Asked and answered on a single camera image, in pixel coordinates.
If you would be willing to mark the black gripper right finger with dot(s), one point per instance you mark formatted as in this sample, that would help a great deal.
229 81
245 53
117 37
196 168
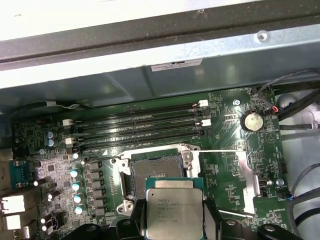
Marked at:
212 225

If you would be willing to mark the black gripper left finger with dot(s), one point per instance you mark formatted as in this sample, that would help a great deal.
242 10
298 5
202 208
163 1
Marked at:
137 220

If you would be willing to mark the silver CPU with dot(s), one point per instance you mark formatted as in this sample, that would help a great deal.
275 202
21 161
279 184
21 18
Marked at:
172 212

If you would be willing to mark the metal socket cover frame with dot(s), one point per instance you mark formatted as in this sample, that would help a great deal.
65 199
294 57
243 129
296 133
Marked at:
243 160

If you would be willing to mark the CPU socket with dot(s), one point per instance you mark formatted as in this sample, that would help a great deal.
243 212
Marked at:
155 165

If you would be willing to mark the black RAM slot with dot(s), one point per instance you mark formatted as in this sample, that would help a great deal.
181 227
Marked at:
150 107
150 136
150 116
150 126

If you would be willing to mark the green motherboard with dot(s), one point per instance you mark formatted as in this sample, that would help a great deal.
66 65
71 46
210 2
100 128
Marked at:
220 140

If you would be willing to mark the round coin cell battery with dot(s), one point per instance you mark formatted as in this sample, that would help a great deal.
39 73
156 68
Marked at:
252 121

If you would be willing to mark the silver rear port block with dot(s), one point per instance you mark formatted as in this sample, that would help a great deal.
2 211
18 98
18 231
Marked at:
16 222
13 203

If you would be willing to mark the blue port connector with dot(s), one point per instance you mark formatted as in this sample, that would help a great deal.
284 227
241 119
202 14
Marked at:
21 175

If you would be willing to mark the white sticker label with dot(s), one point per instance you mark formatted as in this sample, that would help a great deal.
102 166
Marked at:
175 66

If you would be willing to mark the black and grey PC case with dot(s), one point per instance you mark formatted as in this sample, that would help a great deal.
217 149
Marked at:
200 47

